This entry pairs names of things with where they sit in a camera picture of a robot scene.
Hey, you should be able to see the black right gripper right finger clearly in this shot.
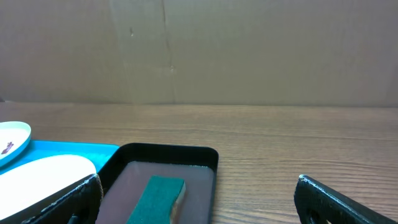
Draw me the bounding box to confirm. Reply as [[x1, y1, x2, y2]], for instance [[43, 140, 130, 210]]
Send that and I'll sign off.
[[294, 175, 397, 224]]

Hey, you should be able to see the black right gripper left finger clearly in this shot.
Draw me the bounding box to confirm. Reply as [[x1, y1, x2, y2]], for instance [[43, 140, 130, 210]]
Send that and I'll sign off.
[[1, 174, 103, 224]]

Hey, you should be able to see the green scouring sponge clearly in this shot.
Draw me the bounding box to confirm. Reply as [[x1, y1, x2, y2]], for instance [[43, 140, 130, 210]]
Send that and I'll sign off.
[[127, 175, 186, 224]]

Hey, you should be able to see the light blue plate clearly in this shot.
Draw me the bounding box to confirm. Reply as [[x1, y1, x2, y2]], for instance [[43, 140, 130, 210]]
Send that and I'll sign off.
[[1, 121, 31, 167]]

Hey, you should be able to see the black water tray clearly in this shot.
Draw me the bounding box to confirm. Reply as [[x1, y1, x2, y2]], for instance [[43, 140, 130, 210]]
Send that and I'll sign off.
[[96, 143, 219, 224]]

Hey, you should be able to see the teal plastic tray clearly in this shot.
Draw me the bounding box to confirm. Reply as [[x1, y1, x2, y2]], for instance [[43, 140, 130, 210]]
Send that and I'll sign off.
[[1, 140, 119, 174]]

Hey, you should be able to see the pink plate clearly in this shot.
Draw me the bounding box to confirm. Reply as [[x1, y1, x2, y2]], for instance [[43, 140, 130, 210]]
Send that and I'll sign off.
[[1, 155, 96, 220]]

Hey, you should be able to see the cardboard backdrop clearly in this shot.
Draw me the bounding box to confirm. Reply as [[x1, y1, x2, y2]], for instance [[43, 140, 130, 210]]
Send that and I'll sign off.
[[1, 0, 397, 107]]

